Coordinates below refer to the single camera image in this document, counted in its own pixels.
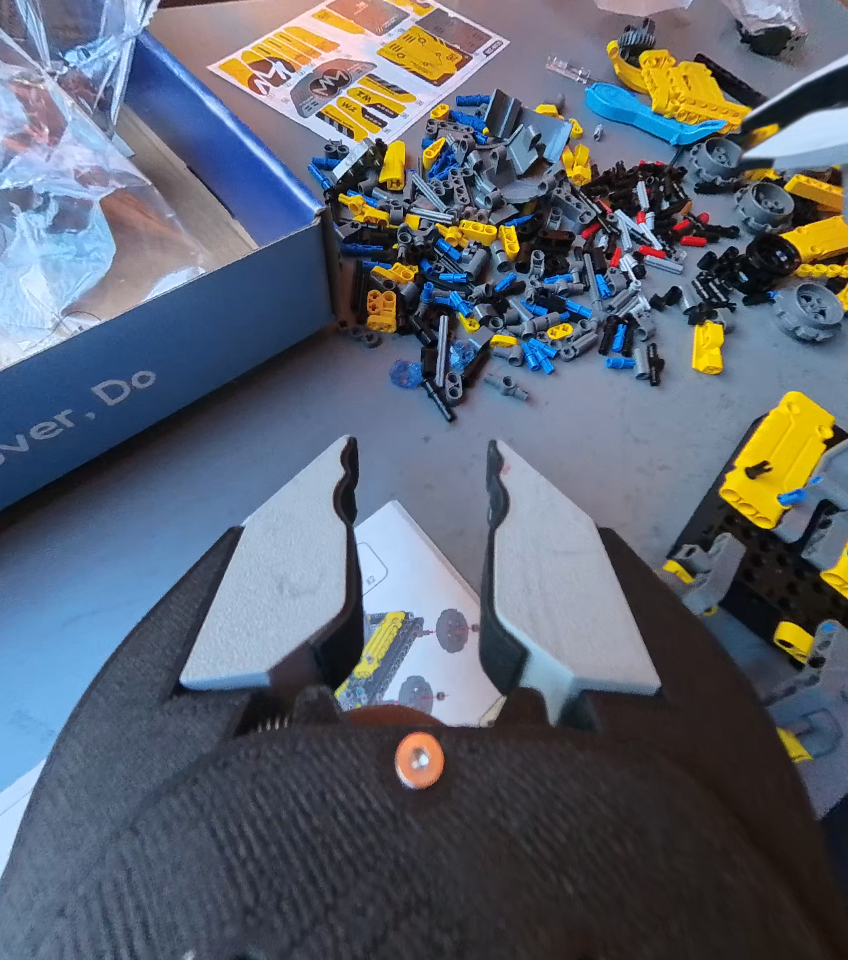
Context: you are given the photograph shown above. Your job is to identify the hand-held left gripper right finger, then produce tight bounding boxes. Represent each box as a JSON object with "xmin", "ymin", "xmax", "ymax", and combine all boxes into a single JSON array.
[{"xmin": 478, "ymin": 438, "xmax": 665, "ymax": 727}]

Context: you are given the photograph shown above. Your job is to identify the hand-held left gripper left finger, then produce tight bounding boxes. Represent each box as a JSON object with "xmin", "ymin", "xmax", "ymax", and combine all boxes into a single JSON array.
[{"xmin": 178, "ymin": 436, "xmax": 363, "ymax": 693}]

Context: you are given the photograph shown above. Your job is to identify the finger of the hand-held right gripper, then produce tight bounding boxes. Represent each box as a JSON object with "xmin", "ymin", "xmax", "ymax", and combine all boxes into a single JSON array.
[
  {"xmin": 737, "ymin": 84, "xmax": 848, "ymax": 174},
  {"xmin": 743, "ymin": 22, "xmax": 848, "ymax": 141}
]

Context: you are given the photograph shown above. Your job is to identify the black wheel rim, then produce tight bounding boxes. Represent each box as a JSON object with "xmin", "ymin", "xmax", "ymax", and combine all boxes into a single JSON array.
[{"xmin": 745, "ymin": 234, "xmax": 802, "ymax": 281}]

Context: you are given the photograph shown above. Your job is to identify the pile of small building pieces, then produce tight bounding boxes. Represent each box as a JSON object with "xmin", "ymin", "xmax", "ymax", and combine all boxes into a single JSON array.
[{"xmin": 307, "ymin": 88, "xmax": 751, "ymax": 425}]

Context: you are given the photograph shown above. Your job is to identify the grey desk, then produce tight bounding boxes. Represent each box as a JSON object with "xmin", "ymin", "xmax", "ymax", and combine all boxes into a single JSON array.
[{"xmin": 0, "ymin": 0, "xmax": 848, "ymax": 960}]

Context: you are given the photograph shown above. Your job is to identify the heap of yellow beams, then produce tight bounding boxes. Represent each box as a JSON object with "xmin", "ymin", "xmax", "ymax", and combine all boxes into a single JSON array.
[{"xmin": 782, "ymin": 171, "xmax": 848, "ymax": 315}]

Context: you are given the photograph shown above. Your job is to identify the long black beam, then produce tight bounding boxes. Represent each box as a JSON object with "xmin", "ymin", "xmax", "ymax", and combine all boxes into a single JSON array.
[{"xmin": 694, "ymin": 51, "xmax": 767, "ymax": 108}]

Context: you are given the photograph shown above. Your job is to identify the dark grey toothed wheel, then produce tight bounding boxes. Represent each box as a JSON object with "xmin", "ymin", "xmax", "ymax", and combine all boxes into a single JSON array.
[
  {"xmin": 733, "ymin": 181, "xmax": 797, "ymax": 235},
  {"xmin": 690, "ymin": 135, "xmax": 747, "ymax": 183},
  {"xmin": 772, "ymin": 281, "xmax": 846, "ymax": 344}
]

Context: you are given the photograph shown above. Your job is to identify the instruction booklet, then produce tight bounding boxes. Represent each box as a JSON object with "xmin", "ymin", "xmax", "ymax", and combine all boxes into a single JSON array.
[{"xmin": 0, "ymin": 498, "xmax": 509, "ymax": 925}]

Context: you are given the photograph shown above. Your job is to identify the clear plastic bag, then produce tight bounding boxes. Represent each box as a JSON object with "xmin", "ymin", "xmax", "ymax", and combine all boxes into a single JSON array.
[{"xmin": 596, "ymin": 0, "xmax": 811, "ymax": 60}]

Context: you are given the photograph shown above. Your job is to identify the blue brick separator tool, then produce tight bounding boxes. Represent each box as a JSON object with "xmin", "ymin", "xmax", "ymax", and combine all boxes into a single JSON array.
[{"xmin": 583, "ymin": 81, "xmax": 725, "ymax": 148}]

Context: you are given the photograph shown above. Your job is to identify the yellow tabbed panel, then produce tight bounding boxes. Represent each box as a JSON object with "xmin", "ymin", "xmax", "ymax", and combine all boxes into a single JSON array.
[{"xmin": 607, "ymin": 41, "xmax": 653, "ymax": 95}]

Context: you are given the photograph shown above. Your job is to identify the partly built yellow vehicle model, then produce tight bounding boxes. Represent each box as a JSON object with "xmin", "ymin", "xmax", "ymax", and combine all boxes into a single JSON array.
[{"xmin": 662, "ymin": 390, "xmax": 848, "ymax": 765}]

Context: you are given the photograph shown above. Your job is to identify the small yellow curved panel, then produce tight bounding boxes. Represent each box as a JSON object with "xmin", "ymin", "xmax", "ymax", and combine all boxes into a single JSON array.
[{"xmin": 691, "ymin": 320, "xmax": 726, "ymax": 375}]

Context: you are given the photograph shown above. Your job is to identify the blue cardboard kit box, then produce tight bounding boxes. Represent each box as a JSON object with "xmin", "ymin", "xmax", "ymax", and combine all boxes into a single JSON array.
[{"xmin": 0, "ymin": 0, "xmax": 340, "ymax": 545}]

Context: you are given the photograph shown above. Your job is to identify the clear plastic bags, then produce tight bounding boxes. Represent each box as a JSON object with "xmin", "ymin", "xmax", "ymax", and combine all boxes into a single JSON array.
[{"xmin": 0, "ymin": 0, "xmax": 207, "ymax": 391}]

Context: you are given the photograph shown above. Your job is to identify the yellow sticker sheet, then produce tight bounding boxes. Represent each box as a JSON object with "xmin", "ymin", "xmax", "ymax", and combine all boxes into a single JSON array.
[{"xmin": 208, "ymin": 0, "xmax": 511, "ymax": 144}]

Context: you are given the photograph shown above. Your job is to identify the yellow long frame beam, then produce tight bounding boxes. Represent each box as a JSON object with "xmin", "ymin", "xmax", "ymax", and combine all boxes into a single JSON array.
[{"xmin": 641, "ymin": 75, "xmax": 751, "ymax": 136}]

